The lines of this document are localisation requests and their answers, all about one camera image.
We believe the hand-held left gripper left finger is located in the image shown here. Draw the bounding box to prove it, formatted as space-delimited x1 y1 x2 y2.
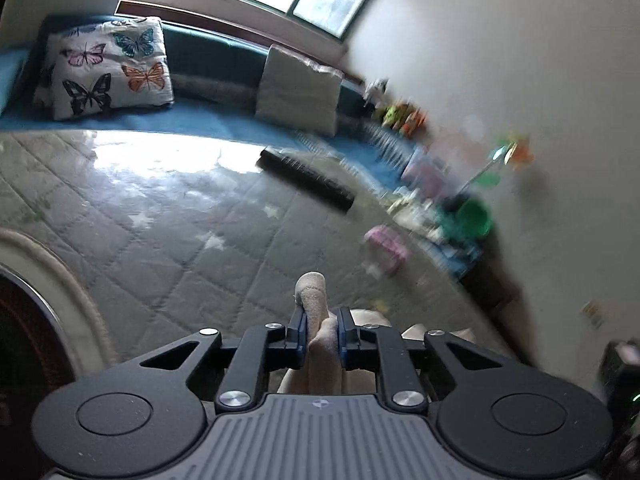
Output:
140 307 307 411

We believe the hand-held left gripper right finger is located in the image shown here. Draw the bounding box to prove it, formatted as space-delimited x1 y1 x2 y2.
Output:
336 307 506 411

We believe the cream shirt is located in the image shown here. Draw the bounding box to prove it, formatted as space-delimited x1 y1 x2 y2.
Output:
276 271 475 396

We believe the small pink toy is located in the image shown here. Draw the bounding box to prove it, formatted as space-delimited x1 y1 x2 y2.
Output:
364 225 408 276

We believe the black remote control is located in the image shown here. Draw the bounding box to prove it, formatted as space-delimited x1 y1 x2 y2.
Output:
256 146 356 216

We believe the grey quilted star table cover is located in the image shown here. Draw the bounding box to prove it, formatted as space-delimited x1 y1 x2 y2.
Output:
0 127 526 441

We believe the green plastic toy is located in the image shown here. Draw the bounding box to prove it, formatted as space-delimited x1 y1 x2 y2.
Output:
435 197 493 241

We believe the clear plastic storage box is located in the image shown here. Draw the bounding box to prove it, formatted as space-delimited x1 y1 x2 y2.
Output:
402 147 461 201

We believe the orange plush toy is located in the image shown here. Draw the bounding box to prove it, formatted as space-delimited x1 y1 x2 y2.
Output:
402 110 428 137

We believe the plain white pillow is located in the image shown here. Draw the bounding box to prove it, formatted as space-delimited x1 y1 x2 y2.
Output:
254 44 346 137

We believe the black and white plush toy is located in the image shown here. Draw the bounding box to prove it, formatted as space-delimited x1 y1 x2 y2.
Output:
364 79 391 106

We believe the colourful pinwheel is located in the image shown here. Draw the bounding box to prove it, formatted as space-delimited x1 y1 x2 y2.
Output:
452 135 533 201

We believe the round black cooktop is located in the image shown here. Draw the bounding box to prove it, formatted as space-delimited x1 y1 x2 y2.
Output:
0 270 76 436

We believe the dark teal sofa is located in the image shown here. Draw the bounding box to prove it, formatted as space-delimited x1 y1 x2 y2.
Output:
0 12 426 186

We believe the butterfly print pillow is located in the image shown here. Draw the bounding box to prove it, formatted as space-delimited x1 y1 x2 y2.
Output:
32 16 175 121

